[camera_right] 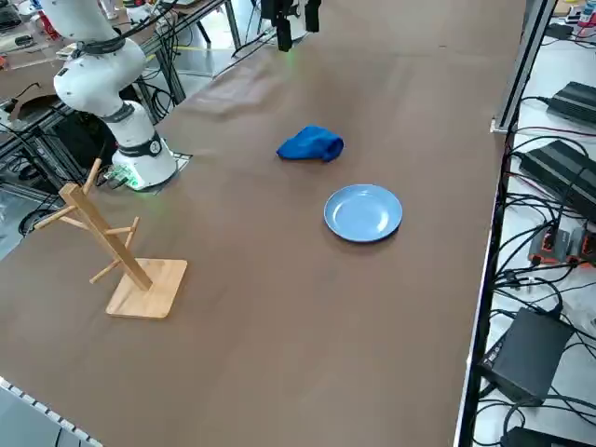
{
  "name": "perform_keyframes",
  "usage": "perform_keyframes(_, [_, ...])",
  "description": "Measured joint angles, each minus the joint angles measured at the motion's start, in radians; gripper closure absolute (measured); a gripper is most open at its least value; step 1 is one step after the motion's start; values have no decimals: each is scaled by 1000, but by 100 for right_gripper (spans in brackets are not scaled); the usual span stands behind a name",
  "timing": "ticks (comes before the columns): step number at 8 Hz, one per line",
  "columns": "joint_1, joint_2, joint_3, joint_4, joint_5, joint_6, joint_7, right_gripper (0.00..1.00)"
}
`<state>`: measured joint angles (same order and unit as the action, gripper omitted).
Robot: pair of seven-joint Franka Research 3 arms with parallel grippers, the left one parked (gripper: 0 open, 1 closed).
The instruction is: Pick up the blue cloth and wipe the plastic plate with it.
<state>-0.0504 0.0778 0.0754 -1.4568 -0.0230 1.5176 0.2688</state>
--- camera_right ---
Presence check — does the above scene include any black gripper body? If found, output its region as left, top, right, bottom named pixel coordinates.
left=260, top=0, right=299, bottom=22

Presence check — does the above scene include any blue cloth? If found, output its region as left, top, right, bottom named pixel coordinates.
left=277, top=124, right=345, bottom=164

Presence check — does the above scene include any aluminium mounting plate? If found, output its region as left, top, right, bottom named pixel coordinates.
left=111, top=151, right=193, bottom=193

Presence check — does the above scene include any blue plastic plate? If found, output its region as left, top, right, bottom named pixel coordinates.
left=323, top=183, right=404, bottom=244

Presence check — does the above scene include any red stand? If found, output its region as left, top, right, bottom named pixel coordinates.
left=36, top=11, right=60, bottom=39

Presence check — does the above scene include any small black power adapter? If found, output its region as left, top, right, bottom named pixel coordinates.
left=547, top=81, right=596, bottom=125

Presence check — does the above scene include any large black power adapter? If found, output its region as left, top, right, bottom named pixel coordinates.
left=519, top=139, right=596, bottom=215

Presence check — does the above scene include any wooden cup rack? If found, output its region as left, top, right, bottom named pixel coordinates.
left=34, top=157, right=188, bottom=320

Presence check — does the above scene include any orange grey power strip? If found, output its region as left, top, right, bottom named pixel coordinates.
left=528, top=227, right=596, bottom=266

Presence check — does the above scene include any black power supply box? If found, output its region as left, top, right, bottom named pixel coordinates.
left=479, top=306, right=575, bottom=405

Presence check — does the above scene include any grey ridged panel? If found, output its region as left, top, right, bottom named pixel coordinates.
left=0, top=375, right=102, bottom=447

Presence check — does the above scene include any aluminium frame post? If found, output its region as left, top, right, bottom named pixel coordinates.
left=491, top=0, right=560, bottom=134

